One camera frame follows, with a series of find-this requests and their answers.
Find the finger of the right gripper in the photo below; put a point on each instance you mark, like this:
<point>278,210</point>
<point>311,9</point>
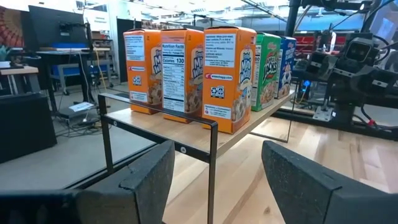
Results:
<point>321,67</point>

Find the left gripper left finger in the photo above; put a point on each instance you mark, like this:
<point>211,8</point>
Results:
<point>140,196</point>

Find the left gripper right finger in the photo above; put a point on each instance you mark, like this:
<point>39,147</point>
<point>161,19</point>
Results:
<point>311,202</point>

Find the blue Frosted Flakes box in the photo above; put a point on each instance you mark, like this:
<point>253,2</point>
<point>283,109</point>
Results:
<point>287,71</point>

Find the green Apple Jacks box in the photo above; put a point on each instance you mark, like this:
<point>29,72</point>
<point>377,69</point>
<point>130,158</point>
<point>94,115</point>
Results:
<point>267,77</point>

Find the orange Frosted Mini Wheats box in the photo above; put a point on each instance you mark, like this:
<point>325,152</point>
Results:
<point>140,77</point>
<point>228,93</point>
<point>180,77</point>

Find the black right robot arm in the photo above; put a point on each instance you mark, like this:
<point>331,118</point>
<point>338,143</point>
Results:
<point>346,107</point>

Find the red shelving unit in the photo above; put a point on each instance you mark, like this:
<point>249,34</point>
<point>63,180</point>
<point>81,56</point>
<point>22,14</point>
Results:
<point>311,43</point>

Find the white paper sheet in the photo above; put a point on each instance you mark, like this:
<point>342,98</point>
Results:
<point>81,106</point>

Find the black cabinet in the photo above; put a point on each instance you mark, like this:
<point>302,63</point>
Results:
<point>25,127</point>

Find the desk with black legs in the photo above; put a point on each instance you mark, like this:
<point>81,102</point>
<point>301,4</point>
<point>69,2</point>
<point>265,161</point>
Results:
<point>62,50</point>

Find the small wooden side table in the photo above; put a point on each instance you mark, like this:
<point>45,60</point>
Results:
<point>18,70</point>

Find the black computer monitor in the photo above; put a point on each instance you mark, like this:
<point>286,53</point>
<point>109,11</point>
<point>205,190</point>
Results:
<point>57,28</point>

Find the orange mandala tapestry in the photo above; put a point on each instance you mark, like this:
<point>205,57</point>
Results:
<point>11,28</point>

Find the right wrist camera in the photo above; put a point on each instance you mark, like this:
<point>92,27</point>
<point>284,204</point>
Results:
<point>362,51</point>

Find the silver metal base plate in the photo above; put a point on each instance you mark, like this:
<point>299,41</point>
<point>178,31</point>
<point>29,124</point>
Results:
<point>322,113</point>

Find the black frame post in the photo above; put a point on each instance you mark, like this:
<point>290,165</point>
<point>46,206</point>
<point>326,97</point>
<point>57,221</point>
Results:
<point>292,18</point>

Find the black table edge rail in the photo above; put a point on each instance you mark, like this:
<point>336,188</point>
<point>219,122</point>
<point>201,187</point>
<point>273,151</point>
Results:
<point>295,117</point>

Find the wooden shelf with black frame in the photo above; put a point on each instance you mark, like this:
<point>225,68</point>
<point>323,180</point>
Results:
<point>174,130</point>

